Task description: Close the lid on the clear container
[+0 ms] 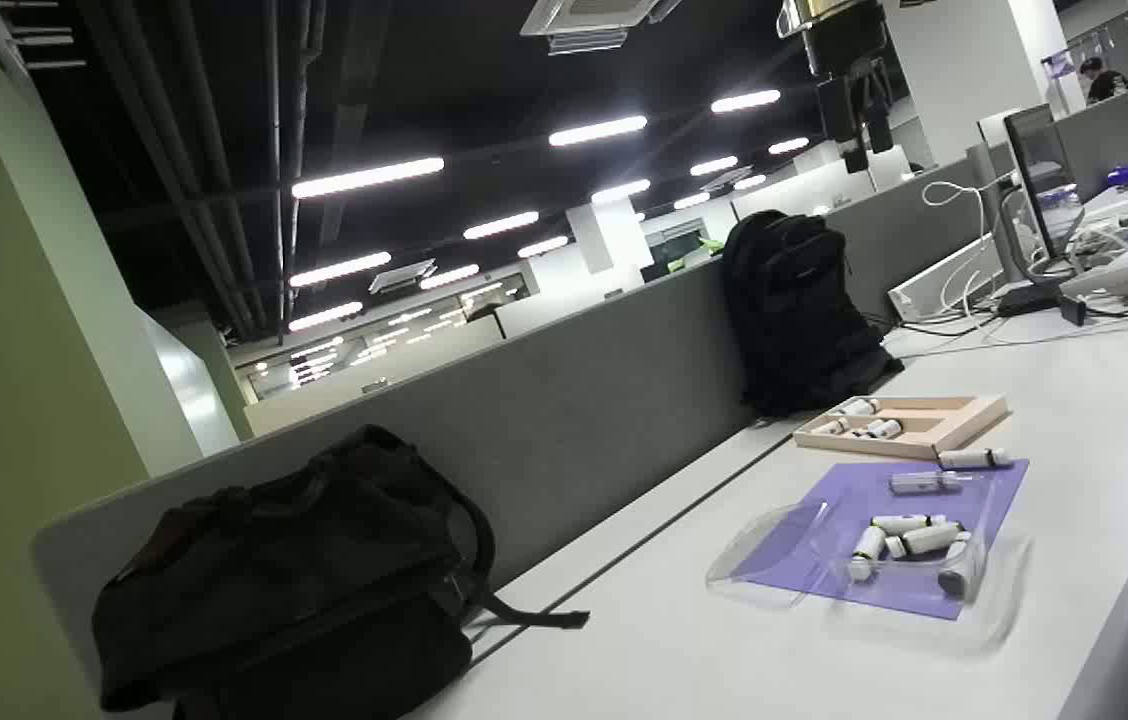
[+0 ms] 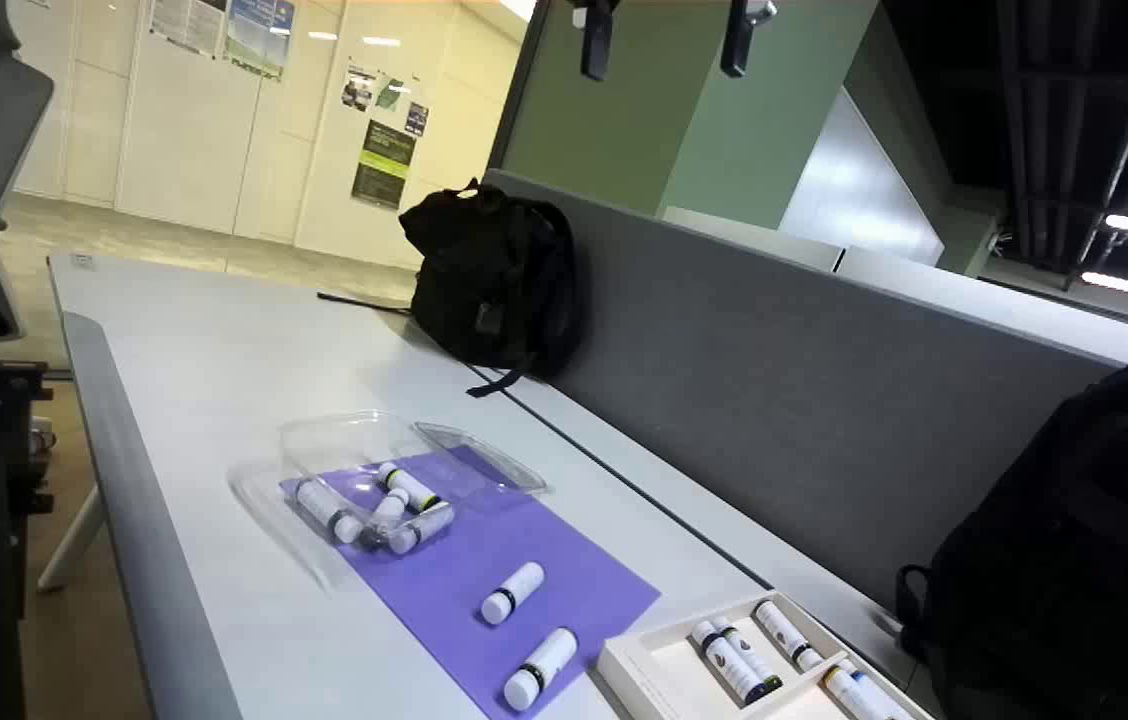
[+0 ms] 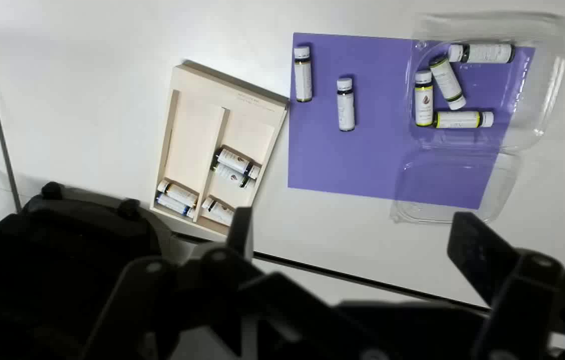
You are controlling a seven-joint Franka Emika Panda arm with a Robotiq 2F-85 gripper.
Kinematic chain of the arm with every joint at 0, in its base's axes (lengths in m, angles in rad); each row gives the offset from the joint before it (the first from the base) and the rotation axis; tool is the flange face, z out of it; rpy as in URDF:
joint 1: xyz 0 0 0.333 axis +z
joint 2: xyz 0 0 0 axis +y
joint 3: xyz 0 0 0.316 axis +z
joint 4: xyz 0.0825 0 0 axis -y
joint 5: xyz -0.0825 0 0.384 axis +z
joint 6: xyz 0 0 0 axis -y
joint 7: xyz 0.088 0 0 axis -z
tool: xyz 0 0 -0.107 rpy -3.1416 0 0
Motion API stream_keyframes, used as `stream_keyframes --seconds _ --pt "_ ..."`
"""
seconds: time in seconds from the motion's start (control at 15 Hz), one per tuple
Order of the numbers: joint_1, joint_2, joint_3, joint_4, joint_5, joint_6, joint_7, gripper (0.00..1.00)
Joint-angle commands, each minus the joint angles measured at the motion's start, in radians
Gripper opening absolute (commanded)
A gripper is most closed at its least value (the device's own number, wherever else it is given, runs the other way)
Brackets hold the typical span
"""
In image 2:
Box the clear plastic container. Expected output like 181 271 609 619
229 411 551 588

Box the white bottle in container back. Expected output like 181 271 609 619
375 465 443 513

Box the white bottle in container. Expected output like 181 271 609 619
296 480 359 544
375 465 443 513
388 505 456 557
363 488 410 537

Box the white bottle in container middle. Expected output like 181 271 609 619
363 488 410 537

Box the white bottle in container front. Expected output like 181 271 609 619
388 505 456 557

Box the white bottle in container left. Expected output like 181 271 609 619
296 480 359 544

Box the black backpack on table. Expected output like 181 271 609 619
315 177 583 400

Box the grey desk partition panel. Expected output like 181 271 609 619
490 170 1128 599

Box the white bottle on mat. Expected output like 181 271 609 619
498 629 579 711
478 560 543 629

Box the purple mat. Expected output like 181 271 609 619
351 500 659 720

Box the white bottle in tray middle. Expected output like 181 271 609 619
750 599 819 672

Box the white bottle in tray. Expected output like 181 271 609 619
688 619 781 709
825 664 911 720
750 599 819 672

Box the white compartment tray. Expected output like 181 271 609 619
601 595 931 720

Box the white bottle in tray left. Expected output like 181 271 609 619
688 619 781 709

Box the black backpack at right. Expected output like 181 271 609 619
894 369 1128 720

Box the white bottle in tray right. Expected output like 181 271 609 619
825 664 911 720

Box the white bottle on mat front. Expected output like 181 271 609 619
498 629 579 711

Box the green black wall poster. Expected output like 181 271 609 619
351 121 416 209

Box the wall poster top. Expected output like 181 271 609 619
146 0 296 80

